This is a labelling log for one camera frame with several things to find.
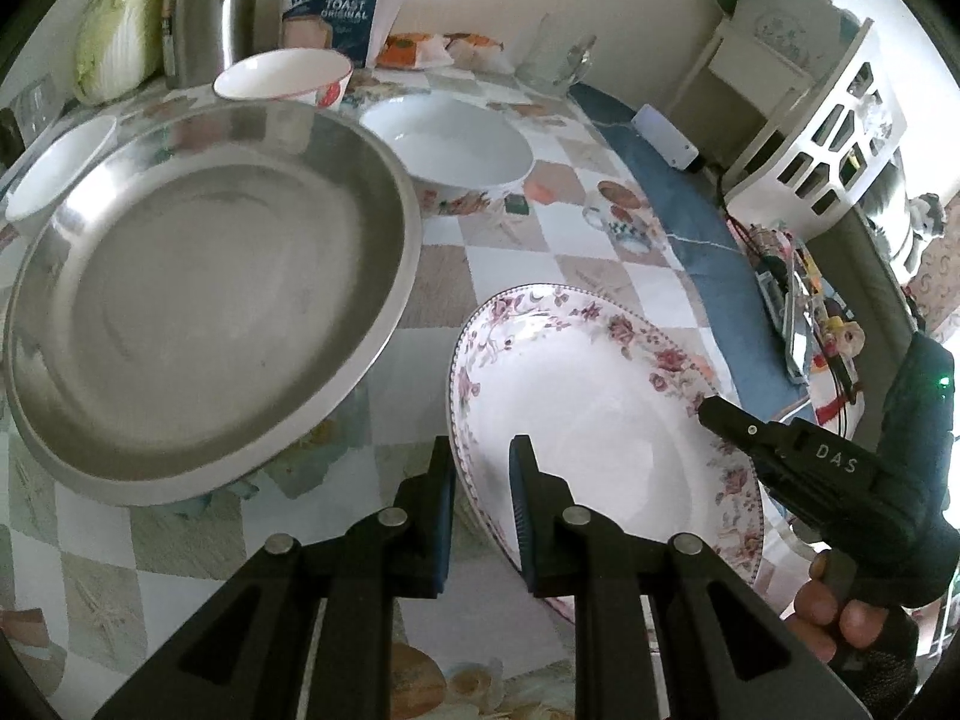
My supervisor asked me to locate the colourful clutter pile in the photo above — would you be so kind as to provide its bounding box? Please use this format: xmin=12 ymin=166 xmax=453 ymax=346
xmin=727 ymin=220 xmax=866 ymax=439

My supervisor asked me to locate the white power adapter box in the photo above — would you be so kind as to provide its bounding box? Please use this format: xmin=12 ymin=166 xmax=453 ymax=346
xmin=631 ymin=104 xmax=703 ymax=172

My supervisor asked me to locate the orange snack packet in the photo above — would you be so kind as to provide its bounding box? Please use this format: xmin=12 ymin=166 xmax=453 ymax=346
xmin=444 ymin=32 xmax=505 ymax=73
xmin=376 ymin=32 xmax=454 ymax=70

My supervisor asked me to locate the white shelf unit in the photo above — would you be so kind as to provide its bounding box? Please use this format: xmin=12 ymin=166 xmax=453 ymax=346
xmin=667 ymin=0 xmax=866 ymax=185

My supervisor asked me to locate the right hand black glove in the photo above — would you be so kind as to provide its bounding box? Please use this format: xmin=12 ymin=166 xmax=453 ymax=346
xmin=784 ymin=551 xmax=918 ymax=718

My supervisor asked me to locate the napa cabbage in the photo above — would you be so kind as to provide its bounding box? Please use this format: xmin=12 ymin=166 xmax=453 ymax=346
xmin=73 ymin=0 xmax=163 ymax=106

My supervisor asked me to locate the round floral rim plate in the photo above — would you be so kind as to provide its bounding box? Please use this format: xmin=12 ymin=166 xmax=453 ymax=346
xmin=448 ymin=283 xmax=765 ymax=582

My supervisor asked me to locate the white lattice chair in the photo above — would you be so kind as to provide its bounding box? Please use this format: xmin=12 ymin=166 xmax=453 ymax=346
xmin=724 ymin=20 xmax=907 ymax=239

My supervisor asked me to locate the toast bread bag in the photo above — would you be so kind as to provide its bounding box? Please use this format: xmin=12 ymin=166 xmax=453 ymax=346
xmin=280 ymin=0 xmax=377 ymax=68

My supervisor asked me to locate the strawberry pattern red-rim bowl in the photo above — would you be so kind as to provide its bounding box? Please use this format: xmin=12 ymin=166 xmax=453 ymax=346
xmin=213 ymin=47 xmax=353 ymax=110

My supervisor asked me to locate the white tray with glasses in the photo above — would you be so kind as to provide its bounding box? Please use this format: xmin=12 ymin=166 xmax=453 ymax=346
xmin=0 ymin=73 xmax=65 ymax=171

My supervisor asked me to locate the clear glass mug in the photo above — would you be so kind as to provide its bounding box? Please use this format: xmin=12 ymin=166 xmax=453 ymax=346
xmin=514 ymin=13 xmax=597 ymax=98

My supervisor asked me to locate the stainless steel thermos jug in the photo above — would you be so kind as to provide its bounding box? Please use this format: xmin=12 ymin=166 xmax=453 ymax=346
xmin=161 ymin=0 xmax=256 ymax=89

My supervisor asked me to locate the large white ceramic bowl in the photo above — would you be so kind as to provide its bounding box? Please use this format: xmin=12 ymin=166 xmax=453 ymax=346
xmin=359 ymin=93 xmax=534 ymax=216

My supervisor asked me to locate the stainless steel round tray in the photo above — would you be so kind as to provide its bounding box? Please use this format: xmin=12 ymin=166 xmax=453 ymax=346
xmin=3 ymin=101 xmax=421 ymax=505

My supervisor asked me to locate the small white square bowl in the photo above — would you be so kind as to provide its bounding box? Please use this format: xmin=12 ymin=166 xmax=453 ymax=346
xmin=5 ymin=115 xmax=119 ymax=239

